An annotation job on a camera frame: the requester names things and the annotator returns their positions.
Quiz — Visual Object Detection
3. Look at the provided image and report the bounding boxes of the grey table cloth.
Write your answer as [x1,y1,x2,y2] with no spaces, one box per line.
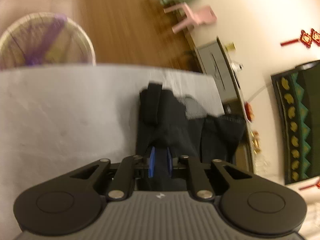
[1,64,223,239]

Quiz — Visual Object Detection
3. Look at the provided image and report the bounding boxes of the dark patterned wall tapestry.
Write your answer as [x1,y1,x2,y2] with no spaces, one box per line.
[271,60,319,184]

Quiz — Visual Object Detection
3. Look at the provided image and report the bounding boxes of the red chinese knot ornament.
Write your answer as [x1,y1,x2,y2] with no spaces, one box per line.
[280,28,320,49]

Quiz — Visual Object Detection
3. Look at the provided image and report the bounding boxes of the grey low cabinet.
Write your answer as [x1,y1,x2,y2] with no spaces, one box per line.
[195,37,254,172]

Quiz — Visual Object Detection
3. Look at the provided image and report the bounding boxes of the pink plastic chair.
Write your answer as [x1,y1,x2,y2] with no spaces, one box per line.
[163,3,217,34]

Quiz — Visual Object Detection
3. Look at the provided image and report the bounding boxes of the black clothing garment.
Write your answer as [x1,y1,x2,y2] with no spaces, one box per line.
[136,83,245,191]

